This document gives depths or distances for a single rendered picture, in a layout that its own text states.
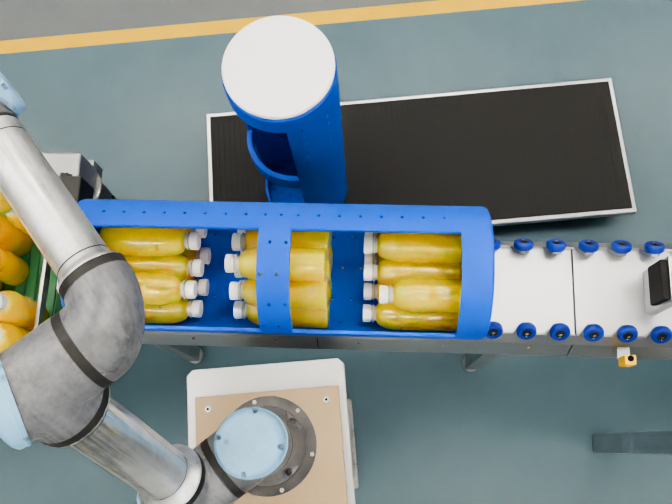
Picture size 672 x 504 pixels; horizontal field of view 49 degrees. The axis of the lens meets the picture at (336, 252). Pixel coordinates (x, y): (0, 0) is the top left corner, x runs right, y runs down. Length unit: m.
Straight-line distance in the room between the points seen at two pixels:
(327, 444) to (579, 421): 1.42
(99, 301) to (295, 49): 1.06
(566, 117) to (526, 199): 0.35
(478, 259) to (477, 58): 1.69
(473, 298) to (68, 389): 0.81
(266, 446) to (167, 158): 1.86
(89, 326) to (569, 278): 1.19
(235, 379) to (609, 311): 0.88
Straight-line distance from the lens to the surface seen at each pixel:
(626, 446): 2.43
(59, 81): 3.24
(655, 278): 1.76
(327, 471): 1.48
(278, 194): 2.65
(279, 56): 1.86
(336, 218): 1.51
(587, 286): 1.83
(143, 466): 1.17
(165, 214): 1.56
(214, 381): 1.53
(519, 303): 1.79
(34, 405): 0.99
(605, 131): 2.86
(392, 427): 2.65
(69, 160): 2.08
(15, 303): 1.79
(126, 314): 0.97
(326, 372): 1.50
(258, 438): 1.27
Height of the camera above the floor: 2.64
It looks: 75 degrees down
